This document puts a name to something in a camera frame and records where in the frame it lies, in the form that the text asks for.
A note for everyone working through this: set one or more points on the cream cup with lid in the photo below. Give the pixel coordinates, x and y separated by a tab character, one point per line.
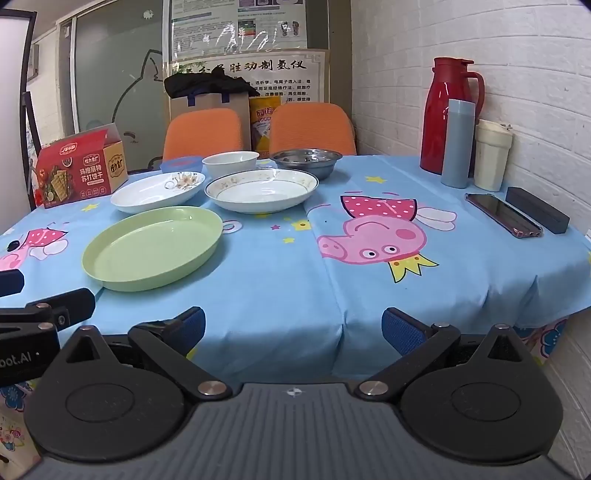
491	157

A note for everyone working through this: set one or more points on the yellow snack bag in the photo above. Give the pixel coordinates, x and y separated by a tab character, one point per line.
261	124

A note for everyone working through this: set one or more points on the brown cardboard box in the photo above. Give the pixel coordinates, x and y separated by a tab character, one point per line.
205	102

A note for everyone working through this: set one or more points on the red thermos jug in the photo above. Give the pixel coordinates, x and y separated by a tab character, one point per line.
441	120

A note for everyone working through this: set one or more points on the white text wall poster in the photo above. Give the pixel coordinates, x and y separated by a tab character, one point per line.
286	74

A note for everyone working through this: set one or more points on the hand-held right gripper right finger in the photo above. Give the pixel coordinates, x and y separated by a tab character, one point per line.
400	330

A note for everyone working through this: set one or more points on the grey-blue bottle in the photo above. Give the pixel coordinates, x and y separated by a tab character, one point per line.
458	143

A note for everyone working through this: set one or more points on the green plastic plate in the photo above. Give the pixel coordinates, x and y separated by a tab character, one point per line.
152	249

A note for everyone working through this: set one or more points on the white floral oval plate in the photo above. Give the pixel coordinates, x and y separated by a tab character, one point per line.
147	194

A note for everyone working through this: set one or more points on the white gold-rimmed plate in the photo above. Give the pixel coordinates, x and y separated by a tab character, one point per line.
261	194

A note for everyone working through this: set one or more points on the frosted glass door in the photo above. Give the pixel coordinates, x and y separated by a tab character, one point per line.
115	69

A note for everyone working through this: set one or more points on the black cloth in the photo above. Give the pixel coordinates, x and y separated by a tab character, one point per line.
207	85

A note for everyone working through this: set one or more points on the blue plastic bowl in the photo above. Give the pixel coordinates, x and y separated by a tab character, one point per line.
180	165

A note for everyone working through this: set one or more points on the black framed whiteboard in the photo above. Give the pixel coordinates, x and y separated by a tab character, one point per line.
11	46

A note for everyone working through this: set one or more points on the colourful wall poster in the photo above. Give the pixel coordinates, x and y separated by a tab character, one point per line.
240	23

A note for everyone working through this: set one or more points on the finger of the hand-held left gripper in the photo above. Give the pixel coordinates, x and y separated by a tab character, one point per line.
69	304
10	281

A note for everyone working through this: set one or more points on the floral undercloth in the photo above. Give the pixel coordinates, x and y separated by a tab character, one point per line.
14	429

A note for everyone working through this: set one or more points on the blue cartoon tablecloth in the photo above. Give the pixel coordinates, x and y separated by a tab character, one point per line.
295	277

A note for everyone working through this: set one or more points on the smartphone in clear case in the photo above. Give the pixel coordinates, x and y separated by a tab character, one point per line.
503	214

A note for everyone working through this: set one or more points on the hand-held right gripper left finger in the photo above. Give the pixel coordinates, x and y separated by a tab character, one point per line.
193	326

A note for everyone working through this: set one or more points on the orange chair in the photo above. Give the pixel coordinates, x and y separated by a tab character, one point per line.
203	134
311	127

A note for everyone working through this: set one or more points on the red cracker box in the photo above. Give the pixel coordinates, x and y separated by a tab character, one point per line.
74	175

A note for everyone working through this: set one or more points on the white ceramic bowl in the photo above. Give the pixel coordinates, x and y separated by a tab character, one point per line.
231	164
307	161

